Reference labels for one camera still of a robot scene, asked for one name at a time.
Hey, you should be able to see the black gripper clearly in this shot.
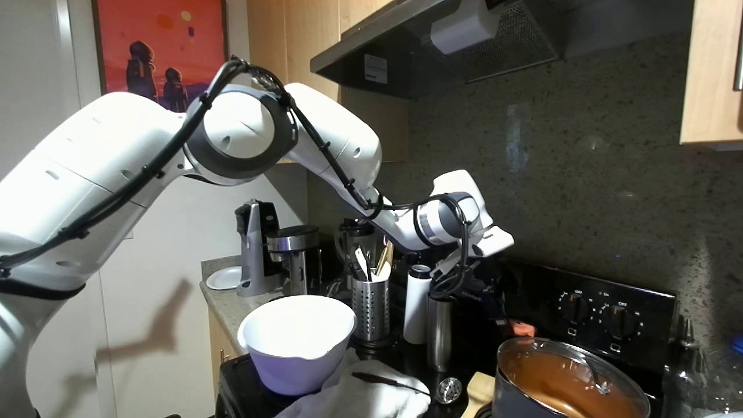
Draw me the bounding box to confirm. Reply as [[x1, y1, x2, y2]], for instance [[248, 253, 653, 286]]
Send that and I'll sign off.
[[426, 258, 496, 299]]

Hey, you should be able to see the dark pot with red handles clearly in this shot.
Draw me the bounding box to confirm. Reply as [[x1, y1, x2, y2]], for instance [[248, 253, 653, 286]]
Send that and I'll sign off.
[[493, 320, 653, 418]]

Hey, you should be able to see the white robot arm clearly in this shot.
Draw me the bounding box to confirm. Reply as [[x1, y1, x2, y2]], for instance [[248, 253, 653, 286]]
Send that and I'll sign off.
[[0, 57, 512, 418]]

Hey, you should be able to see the stainless steel tumbler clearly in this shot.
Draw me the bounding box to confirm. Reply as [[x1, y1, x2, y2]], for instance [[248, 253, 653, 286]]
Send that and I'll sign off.
[[426, 299, 454, 372]]

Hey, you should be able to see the black stove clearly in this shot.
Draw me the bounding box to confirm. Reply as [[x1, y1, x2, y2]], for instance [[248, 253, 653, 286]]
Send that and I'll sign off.
[[215, 259, 676, 418]]

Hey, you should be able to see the white bottle black cap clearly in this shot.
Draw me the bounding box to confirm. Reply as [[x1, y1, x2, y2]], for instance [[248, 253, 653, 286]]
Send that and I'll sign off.
[[401, 265, 432, 344]]

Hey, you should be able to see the perforated steel utensil holder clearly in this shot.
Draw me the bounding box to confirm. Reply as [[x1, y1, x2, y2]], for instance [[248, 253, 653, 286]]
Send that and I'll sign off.
[[353, 280, 389, 349]]

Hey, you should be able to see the wooden spatula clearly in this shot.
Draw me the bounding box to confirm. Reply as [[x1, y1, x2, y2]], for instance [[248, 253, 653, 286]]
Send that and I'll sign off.
[[459, 372, 495, 418]]

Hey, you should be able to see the grey cloth towel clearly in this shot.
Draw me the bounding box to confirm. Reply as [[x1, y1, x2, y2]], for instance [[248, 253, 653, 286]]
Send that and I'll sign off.
[[277, 358, 432, 418]]

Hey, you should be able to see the large white mixing bowl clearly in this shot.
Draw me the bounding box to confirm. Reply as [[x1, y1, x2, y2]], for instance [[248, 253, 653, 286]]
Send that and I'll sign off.
[[236, 294, 355, 397]]

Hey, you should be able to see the grey coffee maker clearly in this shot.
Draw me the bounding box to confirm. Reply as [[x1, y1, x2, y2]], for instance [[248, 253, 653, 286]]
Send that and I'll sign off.
[[234, 199, 320, 296]]

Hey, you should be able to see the black range hood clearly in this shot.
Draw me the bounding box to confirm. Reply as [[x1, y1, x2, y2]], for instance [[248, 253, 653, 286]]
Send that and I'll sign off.
[[310, 0, 692, 98]]

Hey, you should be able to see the dark glass bottle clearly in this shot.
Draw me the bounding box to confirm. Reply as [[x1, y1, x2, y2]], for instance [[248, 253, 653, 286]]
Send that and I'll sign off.
[[664, 318, 700, 418]]

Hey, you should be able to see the red framed painting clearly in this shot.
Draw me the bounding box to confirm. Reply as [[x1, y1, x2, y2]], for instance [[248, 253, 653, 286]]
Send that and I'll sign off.
[[93, 0, 228, 111]]

